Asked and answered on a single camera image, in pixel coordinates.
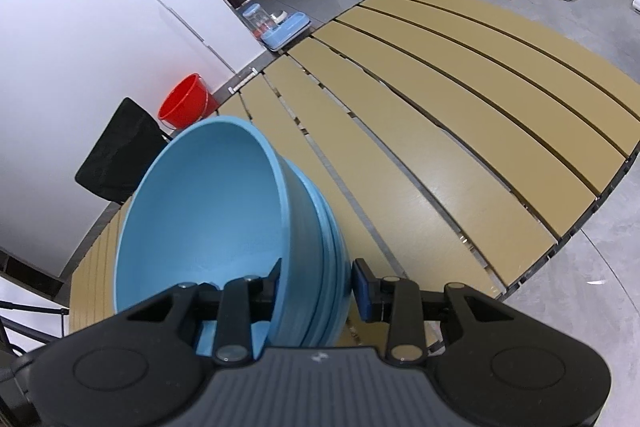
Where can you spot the white flat mop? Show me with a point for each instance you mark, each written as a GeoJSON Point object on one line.
{"type": "Point", "coordinates": [243, 81]}

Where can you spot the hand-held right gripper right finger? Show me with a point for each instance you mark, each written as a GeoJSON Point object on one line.
{"type": "Point", "coordinates": [362, 292]}

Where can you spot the black camera tripod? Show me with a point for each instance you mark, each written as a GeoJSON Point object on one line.
{"type": "Point", "coordinates": [50, 308]}

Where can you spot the large blue ribbed bowl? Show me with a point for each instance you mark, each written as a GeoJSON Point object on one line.
{"type": "Point", "coordinates": [344, 279]}
{"type": "Point", "coordinates": [200, 217]}
{"type": "Point", "coordinates": [326, 267]}

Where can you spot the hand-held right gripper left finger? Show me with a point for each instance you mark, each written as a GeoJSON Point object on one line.
{"type": "Point", "coordinates": [240, 307]}

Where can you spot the red plastic bucket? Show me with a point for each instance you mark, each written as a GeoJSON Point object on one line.
{"type": "Point", "coordinates": [192, 104]}

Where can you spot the blue pet water feeder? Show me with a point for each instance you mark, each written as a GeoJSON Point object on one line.
{"type": "Point", "coordinates": [285, 29]}

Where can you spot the black fabric chair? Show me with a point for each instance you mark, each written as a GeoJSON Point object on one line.
{"type": "Point", "coordinates": [120, 152]}

